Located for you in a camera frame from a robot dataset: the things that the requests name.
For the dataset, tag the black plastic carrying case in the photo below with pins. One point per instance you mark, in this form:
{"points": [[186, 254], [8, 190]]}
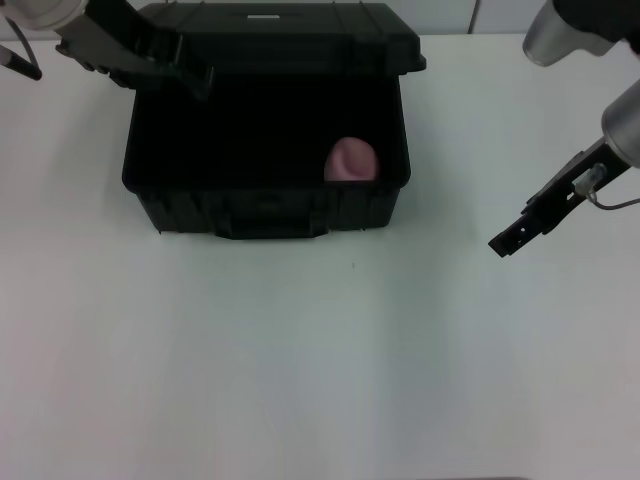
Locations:
{"points": [[270, 215]]}

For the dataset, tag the white label sticker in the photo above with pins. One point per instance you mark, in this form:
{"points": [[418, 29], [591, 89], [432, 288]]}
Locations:
{"points": [[263, 16]]}

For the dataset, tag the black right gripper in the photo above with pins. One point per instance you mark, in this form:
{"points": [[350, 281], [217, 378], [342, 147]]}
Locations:
{"points": [[560, 195]]}

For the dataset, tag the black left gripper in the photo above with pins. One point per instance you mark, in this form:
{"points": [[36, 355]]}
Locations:
{"points": [[115, 45]]}

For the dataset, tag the pink peach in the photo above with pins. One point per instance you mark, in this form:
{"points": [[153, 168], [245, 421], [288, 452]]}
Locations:
{"points": [[350, 160]]}

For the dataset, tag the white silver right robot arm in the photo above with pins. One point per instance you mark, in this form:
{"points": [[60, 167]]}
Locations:
{"points": [[625, 125]]}

